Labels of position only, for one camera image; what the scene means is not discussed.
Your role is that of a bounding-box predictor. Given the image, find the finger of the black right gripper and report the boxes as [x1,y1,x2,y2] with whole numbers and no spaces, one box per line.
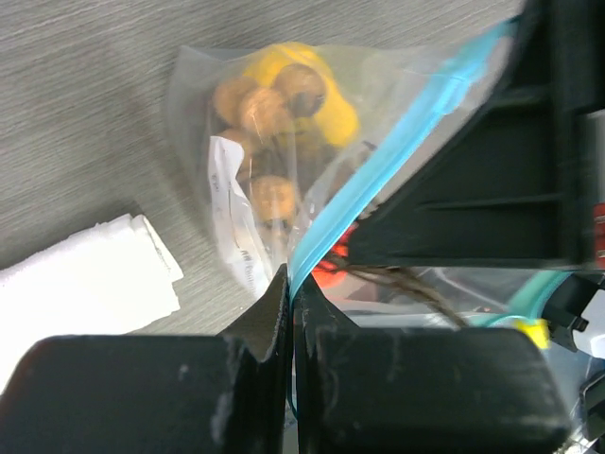
[349,1,604,270]

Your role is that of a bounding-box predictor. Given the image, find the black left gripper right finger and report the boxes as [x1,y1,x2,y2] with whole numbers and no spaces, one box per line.
[292,279,571,453]

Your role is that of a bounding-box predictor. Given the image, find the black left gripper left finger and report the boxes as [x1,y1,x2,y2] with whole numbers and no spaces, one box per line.
[1,267,288,453]

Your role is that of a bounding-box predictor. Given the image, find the red orange fake peach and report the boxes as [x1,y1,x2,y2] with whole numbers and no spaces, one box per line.
[311,223,356,289]

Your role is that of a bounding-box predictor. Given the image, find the yellow fake pear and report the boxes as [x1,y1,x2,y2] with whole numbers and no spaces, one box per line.
[244,42,359,148]

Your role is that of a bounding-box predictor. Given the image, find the clear zip top bag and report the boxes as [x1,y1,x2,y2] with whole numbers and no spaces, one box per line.
[167,18,565,335]

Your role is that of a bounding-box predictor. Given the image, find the brown fake nuts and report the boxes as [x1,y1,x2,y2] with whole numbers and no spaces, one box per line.
[213,64,335,236]

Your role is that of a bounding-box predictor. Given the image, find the white folded towel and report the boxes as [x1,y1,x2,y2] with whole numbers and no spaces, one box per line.
[0,212,185,336]

